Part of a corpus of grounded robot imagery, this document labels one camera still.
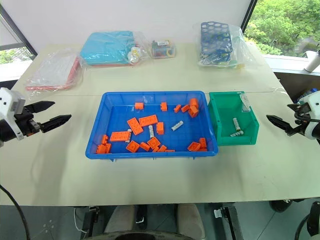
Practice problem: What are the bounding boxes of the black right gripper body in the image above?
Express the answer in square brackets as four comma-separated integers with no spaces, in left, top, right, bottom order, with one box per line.
[285,103,311,137]

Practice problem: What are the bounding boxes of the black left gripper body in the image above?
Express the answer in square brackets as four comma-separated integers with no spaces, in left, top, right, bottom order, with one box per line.
[13,104,42,137]

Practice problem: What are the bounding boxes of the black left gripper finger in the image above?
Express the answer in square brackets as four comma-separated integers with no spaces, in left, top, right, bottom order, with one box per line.
[23,100,56,115]
[39,114,73,134]

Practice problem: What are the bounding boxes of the green plastic bin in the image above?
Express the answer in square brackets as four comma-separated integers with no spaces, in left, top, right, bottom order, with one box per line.
[208,90,261,147]

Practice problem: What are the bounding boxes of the clear box of toys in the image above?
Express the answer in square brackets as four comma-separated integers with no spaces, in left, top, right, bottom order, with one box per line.
[150,39,177,60]

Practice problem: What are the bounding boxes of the plastic bag with pink sheets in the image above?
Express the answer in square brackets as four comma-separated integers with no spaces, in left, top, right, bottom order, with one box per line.
[24,48,85,95]

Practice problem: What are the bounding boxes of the clear label tag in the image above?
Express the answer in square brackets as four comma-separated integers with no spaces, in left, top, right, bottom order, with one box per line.
[239,93,252,112]

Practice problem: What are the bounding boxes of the white bottle with black cap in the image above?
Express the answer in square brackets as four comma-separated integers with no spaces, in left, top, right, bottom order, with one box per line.
[303,49,320,74]

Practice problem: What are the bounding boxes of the blue plastic tray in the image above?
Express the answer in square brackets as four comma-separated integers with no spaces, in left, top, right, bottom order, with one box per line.
[85,90,219,164]

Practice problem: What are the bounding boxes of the flat orange block plate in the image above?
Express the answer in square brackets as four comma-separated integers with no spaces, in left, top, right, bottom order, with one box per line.
[109,131,131,143]
[126,117,144,136]
[138,115,159,127]

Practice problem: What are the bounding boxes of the cyan folded cloth pack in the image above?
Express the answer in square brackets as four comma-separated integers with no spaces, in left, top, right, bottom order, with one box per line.
[79,30,137,68]

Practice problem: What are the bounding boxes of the blue rack in plastic bag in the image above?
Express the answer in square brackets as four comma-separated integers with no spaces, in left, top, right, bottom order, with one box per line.
[191,21,254,70]

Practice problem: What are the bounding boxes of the clear bag with rings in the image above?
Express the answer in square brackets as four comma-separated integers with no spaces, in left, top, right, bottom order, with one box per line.
[125,30,151,68]

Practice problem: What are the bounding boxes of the grey rounded leg shape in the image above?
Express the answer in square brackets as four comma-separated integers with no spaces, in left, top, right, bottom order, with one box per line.
[176,203,206,239]
[103,204,136,234]

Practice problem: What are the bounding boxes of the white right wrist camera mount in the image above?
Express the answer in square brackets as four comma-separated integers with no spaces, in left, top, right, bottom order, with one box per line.
[298,90,320,141]

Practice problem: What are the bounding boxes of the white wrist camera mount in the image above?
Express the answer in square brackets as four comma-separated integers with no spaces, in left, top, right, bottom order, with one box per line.
[0,87,26,141]
[298,90,320,141]

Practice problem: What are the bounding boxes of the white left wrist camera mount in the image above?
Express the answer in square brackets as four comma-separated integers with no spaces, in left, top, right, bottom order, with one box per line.
[0,87,26,141]

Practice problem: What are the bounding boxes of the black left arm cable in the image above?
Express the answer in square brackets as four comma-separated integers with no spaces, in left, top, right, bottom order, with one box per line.
[0,184,31,240]

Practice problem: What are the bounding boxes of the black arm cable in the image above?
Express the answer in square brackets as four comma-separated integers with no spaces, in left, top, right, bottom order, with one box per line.
[294,201,320,240]
[0,184,31,240]

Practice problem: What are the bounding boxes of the thin white cable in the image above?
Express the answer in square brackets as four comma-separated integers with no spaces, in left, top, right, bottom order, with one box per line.
[73,206,88,234]

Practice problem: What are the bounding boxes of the black table frame leg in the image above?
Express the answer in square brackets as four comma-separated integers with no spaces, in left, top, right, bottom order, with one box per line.
[213,205,245,240]
[81,205,100,236]

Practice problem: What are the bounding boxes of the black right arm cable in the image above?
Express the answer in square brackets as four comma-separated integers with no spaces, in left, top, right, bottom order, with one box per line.
[294,201,320,240]

